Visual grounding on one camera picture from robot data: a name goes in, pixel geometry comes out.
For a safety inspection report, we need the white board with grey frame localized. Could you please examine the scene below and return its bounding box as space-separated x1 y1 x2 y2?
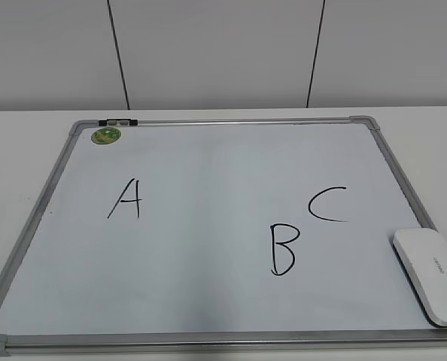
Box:
0 116 447 356

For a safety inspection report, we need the white board eraser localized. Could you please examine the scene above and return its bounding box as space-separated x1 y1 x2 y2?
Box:
393 228 447 327

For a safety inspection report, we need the black and grey marker clip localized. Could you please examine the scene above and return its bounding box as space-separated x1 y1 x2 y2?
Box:
98 118 138 127

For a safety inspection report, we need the round green magnet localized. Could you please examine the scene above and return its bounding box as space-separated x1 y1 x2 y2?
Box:
91 127 121 145

